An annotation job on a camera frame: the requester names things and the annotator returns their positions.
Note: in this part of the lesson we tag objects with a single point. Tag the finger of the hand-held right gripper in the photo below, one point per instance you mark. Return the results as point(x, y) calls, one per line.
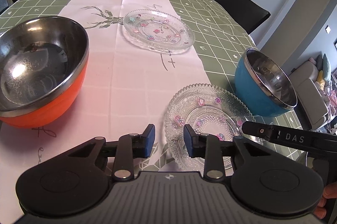
point(279, 138)

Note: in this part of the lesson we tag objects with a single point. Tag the glass plate smooth rim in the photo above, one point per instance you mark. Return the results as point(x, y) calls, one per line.
point(158, 30)

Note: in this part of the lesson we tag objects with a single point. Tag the wall switch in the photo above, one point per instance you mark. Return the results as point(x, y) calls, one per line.
point(328, 29)

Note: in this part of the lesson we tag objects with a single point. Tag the blue steel bowl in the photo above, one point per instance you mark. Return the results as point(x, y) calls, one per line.
point(252, 90)

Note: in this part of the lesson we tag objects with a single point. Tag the glass plate scalloped beaded rim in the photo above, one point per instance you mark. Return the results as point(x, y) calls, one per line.
point(208, 113)

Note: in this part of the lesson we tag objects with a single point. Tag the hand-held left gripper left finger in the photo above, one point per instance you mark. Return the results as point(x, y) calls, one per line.
point(149, 141)

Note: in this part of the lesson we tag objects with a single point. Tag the person's right hand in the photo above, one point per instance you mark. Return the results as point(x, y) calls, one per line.
point(327, 197)

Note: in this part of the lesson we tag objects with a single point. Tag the pink deer print table runner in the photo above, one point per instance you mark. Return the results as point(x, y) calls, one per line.
point(137, 76)

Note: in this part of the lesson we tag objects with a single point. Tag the beige sofa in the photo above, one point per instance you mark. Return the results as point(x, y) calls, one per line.
point(306, 90)

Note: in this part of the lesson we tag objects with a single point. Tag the teal cushion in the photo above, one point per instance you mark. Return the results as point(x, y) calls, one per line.
point(327, 67)

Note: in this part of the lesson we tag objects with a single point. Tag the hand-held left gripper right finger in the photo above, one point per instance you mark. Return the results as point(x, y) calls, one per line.
point(189, 141)

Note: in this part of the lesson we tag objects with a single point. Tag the orange steel bowl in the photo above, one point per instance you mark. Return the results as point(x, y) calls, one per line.
point(39, 74)

